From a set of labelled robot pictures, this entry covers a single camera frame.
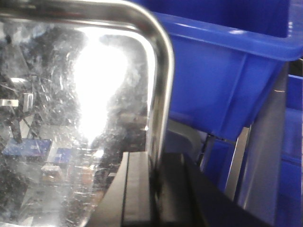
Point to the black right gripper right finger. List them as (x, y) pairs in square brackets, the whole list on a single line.
[(188, 199)]

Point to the stacked blue bin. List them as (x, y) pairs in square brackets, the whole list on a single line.
[(269, 17), (223, 74)]

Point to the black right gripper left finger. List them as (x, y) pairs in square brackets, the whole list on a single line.
[(127, 202)]

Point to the lower stacked blue bin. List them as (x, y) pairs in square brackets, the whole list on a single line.
[(223, 74)]

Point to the upper stacked blue bin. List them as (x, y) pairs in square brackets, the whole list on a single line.
[(269, 17)]

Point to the blue bin far right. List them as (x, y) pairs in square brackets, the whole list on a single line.
[(289, 211)]

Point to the silver metal tray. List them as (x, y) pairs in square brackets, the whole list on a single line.
[(81, 83)]

